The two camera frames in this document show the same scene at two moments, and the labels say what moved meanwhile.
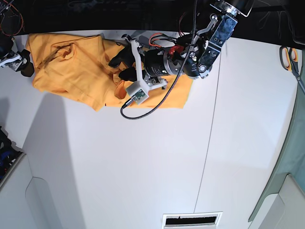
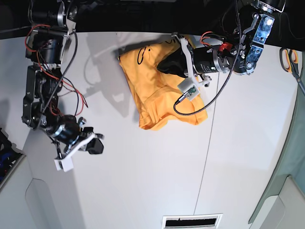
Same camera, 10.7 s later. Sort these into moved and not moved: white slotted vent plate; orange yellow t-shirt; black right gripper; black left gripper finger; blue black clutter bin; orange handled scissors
Moved: black left gripper finger; black right gripper; orange yellow t-shirt
Not moved: orange handled scissors; blue black clutter bin; white slotted vent plate
